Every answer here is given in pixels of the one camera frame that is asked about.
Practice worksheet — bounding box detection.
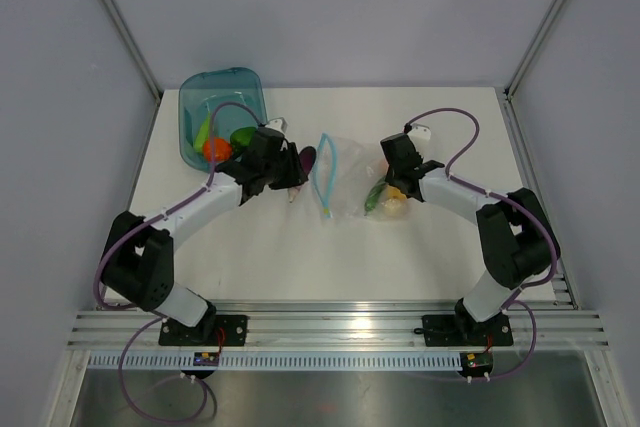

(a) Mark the green toy bell pepper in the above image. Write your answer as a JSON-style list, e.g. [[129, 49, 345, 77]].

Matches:
[[229, 126, 257, 152]]

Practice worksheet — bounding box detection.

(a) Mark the aluminium frame post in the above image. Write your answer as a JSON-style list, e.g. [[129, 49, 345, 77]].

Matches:
[[504, 0, 570, 101], [98, 0, 163, 105]]

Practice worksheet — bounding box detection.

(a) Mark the dark green toy chili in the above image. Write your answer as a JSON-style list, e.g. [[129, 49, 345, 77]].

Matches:
[[364, 178, 386, 215]]

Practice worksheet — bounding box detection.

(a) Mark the left aluminium frame post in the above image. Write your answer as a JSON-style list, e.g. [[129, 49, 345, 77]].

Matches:
[[98, 0, 163, 105]]

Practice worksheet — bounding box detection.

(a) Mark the right aluminium frame post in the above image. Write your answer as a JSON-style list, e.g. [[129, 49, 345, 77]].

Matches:
[[504, 0, 570, 101]]

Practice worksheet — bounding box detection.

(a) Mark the pink toy egg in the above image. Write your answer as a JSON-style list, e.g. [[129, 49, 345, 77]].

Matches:
[[374, 159, 388, 175]]

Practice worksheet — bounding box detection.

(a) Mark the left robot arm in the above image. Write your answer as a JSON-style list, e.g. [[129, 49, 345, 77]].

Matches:
[[96, 126, 316, 346]]

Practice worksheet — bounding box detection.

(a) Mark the orange toy pumpkin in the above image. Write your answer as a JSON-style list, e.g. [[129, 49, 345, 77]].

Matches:
[[202, 137, 233, 163]]

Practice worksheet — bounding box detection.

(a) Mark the white toy garlic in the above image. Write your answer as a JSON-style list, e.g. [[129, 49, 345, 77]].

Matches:
[[380, 198, 407, 220]]

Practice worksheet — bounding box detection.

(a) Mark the purple toy eggplant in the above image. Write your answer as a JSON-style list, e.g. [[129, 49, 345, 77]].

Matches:
[[288, 146, 317, 203]]

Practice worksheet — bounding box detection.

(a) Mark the clear zip top bag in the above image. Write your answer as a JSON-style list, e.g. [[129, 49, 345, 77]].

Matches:
[[310, 133, 409, 222]]

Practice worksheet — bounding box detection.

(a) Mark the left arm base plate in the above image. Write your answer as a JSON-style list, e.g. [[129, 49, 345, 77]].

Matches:
[[158, 314, 249, 347]]

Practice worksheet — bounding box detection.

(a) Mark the teal plastic bin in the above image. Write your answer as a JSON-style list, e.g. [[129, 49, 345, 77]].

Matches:
[[178, 67, 267, 172]]

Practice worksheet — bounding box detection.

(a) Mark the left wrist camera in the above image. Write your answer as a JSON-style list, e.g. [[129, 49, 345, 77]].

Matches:
[[265, 117, 288, 135]]

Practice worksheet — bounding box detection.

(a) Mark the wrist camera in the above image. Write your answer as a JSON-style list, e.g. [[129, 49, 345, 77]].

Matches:
[[404, 122, 432, 145], [265, 117, 288, 135]]

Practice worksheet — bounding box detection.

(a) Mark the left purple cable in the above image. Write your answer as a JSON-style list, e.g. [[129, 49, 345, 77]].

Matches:
[[94, 101, 271, 421]]

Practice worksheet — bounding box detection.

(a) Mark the white slotted cable duct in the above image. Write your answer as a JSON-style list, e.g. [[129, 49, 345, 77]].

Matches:
[[88, 351, 462, 372]]

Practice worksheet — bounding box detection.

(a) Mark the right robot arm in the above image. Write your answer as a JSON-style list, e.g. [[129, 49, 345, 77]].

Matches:
[[381, 133, 560, 347]]

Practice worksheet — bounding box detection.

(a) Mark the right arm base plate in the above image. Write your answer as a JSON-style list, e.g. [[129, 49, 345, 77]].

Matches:
[[413, 314, 514, 347]]

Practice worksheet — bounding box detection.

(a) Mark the aluminium mounting rail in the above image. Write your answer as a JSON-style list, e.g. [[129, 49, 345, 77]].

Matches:
[[67, 301, 609, 351]]

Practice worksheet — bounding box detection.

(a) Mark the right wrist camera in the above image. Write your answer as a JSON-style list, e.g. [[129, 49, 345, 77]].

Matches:
[[404, 122, 432, 145]]

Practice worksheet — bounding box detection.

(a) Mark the yellow toy vegetable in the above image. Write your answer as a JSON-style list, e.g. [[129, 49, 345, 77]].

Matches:
[[386, 185, 407, 202]]

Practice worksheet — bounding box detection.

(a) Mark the light green toy vegetable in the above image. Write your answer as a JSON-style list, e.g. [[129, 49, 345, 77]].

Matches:
[[193, 115, 212, 152]]

